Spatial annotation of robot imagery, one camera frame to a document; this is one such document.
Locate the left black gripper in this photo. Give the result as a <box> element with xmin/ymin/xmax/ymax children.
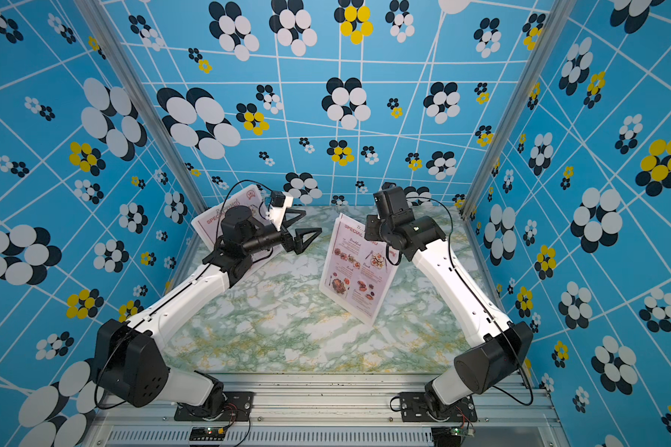
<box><xmin>243</xmin><ymin>207</ymin><xmax>322</xmax><ymax>258</ymax></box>

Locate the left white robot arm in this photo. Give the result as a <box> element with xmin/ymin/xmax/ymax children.
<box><xmin>91</xmin><ymin>205</ymin><xmax>322</xmax><ymax>419</ymax></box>

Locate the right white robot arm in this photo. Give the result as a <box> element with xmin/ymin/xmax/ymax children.
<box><xmin>365</xmin><ymin>184</ymin><xmax>533</xmax><ymax>421</ymax></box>

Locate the right small circuit board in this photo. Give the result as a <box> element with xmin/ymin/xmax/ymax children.
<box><xmin>431</xmin><ymin>427</ymin><xmax>472</xmax><ymax>447</ymax></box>

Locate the small circuit board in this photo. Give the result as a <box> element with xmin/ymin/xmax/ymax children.
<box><xmin>189</xmin><ymin>427</ymin><xmax>229</xmax><ymax>443</ymax></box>
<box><xmin>431</xmin><ymin>427</ymin><xmax>472</xmax><ymax>447</ymax></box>

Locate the left small circuit board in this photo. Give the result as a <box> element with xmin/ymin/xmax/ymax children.
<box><xmin>189</xmin><ymin>427</ymin><xmax>229</xmax><ymax>443</ymax></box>

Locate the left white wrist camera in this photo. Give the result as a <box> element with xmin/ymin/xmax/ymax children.
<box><xmin>268</xmin><ymin>191</ymin><xmax>294</xmax><ymax>231</ymax></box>

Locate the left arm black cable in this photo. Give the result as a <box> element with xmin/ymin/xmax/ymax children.
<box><xmin>91</xmin><ymin>178</ymin><xmax>275</xmax><ymax>412</ymax></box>

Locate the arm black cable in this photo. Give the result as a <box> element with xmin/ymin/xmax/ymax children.
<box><xmin>385</xmin><ymin>194</ymin><xmax>535</xmax><ymax>407</ymax></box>
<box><xmin>91</xmin><ymin>178</ymin><xmax>275</xmax><ymax>412</ymax></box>

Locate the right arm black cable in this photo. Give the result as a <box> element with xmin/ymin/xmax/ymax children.
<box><xmin>385</xmin><ymin>194</ymin><xmax>535</xmax><ymax>407</ymax></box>

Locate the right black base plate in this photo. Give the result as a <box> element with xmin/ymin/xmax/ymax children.
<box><xmin>390</xmin><ymin>392</ymin><xmax>478</xmax><ymax>425</ymax></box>

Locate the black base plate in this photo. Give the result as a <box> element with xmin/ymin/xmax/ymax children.
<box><xmin>390</xmin><ymin>392</ymin><xmax>478</xmax><ymax>425</ymax></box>
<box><xmin>174</xmin><ymin>391</ymin><xmax>255</xmax><ymax>422</ymax></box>

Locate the aluminium front rail frame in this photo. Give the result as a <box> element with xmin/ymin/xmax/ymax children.
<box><xmin>84</xmin><ymin>374</ymin><xmax>569</xmax><ymax>446</ymax></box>

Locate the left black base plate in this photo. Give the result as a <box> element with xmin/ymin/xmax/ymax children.
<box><xmin>174</xmin><ymin>391</ymin><xmax>255</xmax><ymax>422</ymax></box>

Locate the right aluminium corner post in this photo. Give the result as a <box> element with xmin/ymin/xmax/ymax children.
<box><xmin>463</xmin><ymin>0</ymin><xmax>577</xmax><ymax>218</ymax></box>

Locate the aluminium corner post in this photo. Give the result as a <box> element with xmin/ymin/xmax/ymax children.
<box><xmin>75</xmin><ymin>1</ymin><xmax>207</xmax><ymax>213</ymax></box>
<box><xmin>463</xmin><ymin>0</ymin><xmax>577</xmax><ymax>218</ymax></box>

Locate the left aluminium corner post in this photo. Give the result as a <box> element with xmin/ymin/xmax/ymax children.
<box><xmin>75</xmin><ymin>1</ymin><xmax>207</xmax><ymax>213</ymax></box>

